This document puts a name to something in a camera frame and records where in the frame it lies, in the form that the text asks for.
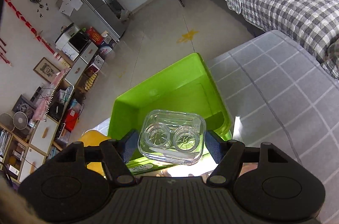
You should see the clear plastic lens case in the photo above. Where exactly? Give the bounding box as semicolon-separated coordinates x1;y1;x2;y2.
138;109;206;166

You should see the yellow toy cup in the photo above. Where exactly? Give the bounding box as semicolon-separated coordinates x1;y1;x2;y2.
78;129;112;177

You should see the silver refrigerator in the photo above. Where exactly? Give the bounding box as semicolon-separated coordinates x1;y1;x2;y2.
56;0;130;43

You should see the small white desk fan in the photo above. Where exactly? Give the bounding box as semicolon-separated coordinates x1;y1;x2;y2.
13;112;28;130

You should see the framed bear picture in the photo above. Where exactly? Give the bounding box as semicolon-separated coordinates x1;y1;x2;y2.
33;57;60;83

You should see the green plastic storage box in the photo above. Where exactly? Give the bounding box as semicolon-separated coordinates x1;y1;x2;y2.
108;53;232;174

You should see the white microwave oven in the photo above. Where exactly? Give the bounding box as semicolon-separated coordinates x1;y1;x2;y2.
55;23;90;62

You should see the red gift box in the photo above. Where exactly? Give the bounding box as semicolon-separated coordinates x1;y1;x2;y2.
86;27;104;46

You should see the grey checked table cloth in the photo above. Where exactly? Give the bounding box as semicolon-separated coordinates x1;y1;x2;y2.
207;30;338;223

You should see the wooden white drawer cabinet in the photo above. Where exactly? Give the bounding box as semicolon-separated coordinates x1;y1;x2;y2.
1;42;98;184

